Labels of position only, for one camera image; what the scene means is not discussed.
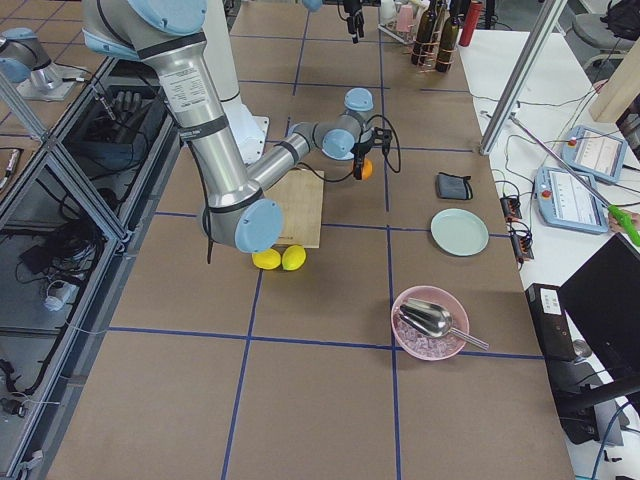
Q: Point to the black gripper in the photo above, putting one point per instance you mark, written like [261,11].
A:
[362,150]
[352,7]

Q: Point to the orange fruit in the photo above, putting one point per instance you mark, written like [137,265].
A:
[366,168]

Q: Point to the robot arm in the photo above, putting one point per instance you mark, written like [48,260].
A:
[315,5]
[187,45]

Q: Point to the light green plate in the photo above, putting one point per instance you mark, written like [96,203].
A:
[459,232]

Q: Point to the pink cup top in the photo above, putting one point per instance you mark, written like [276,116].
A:
[405,18]

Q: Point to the wooden cutting board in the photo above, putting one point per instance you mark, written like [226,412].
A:
[300,195]

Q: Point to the dark wine bottle middle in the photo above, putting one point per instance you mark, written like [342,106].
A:
[425,30]

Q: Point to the dark wine bottle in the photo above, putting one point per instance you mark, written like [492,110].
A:
[448,38]
[425,30]

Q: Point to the grey folded cloth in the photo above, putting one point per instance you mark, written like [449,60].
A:
[453,187]

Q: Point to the dark wine bottle front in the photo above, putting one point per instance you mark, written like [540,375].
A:
[448,38]

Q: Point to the yellow lemon near board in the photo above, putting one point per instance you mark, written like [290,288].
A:
[293,258]

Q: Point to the red bottle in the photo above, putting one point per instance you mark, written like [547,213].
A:
[471,20]

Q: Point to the yellow lemon far one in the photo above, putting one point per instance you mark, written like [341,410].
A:
[269,259]

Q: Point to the metal scoop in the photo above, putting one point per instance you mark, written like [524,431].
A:
[434,321]

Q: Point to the clear ice cubes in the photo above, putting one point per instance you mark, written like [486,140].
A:
[424,347]

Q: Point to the pink bowl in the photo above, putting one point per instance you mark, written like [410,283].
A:
[437,296]

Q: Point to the teach pendant near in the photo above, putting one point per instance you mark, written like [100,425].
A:
[563,202]

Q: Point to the teach pendant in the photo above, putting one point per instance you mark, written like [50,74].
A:
[563,202]
[595,152]

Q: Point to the teach pendant far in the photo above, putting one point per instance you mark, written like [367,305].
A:
[595,152]

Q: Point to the black monitor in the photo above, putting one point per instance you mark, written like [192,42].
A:
[602,300]

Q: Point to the black computer box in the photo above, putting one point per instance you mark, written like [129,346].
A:
[557,346]

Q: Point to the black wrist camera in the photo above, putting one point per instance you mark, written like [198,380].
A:
[383,139]

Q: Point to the copper wire bottle rack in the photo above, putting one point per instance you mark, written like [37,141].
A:
[430,53]

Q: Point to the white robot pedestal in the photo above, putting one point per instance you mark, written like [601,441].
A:
[249,131]

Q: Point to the aluminium frame post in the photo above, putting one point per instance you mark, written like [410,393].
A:
[530,52]

